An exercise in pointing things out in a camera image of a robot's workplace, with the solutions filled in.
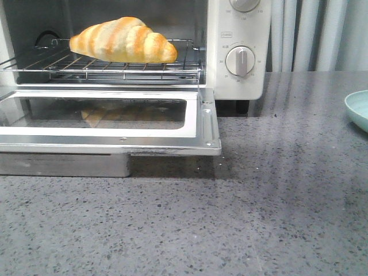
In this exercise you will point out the upper temperature knob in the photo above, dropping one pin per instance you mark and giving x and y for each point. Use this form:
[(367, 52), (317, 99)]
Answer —
[(244, 6)]

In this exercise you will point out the white Toshiba toaster oven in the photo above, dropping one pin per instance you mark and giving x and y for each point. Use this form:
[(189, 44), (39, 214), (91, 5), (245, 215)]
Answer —
[(213, 25)]

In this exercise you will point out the glass oven door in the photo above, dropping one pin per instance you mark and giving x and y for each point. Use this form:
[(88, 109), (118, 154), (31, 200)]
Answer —
[(94, 120)]

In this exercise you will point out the silver oven door handle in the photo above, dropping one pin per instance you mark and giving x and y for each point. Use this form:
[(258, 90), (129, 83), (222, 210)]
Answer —
[(65, 165)]

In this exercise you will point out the lower timer knob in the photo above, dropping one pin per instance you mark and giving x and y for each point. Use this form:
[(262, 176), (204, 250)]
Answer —
[(240, 61)]

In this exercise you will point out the golden croissant bread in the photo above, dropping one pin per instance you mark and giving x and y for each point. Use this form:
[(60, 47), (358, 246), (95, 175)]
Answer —
[(125, 40)]

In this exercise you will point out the black right oven foot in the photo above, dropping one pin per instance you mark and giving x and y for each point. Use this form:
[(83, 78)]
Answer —
[(242, 106)]

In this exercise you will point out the metal wire oven rack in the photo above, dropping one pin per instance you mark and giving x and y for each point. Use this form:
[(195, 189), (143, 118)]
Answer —
[(57, 62)]

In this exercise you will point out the light green plate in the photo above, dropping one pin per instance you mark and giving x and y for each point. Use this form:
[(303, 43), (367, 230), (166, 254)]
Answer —
[(357, 107)]

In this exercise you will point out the grey white curtain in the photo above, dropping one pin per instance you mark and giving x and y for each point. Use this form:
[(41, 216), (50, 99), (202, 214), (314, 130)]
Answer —
[(318, 36)]

